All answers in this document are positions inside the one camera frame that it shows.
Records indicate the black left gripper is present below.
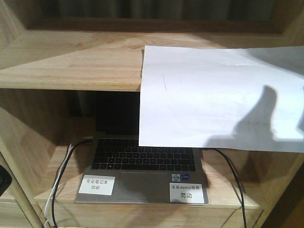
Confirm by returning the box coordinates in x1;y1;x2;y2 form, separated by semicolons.
0;165;12;196

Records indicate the white paper sheet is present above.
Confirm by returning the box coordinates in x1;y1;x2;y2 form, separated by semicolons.
139;46;304;152

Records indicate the white label sticker left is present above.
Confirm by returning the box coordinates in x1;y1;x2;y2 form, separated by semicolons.
78;175;115;196

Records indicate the white label sticker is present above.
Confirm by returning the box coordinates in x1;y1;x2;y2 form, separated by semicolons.
78;175;115;196
170;183;206;204

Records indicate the silver laptop with black keys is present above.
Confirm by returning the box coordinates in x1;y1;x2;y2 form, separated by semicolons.
76;92;209;205

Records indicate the wooden shelf unit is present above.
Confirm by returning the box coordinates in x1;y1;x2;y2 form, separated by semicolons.
0;0;304;228

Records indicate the grey curtain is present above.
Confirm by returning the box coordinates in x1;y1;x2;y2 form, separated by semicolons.
40;0;289;21

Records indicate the white label sticker right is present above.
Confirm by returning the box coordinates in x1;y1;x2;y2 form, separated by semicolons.
170;183;206;204

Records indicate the white cable left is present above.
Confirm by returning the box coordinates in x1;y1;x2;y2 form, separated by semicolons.
43;135;94;228

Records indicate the black cable left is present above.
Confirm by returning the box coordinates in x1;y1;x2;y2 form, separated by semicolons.
51;139;92;228

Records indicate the black cable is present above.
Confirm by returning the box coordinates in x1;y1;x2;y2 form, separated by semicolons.
213;148;248;228
51;139;92;228

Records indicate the black cable right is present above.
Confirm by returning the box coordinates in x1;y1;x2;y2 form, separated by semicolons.
213;148;248;228

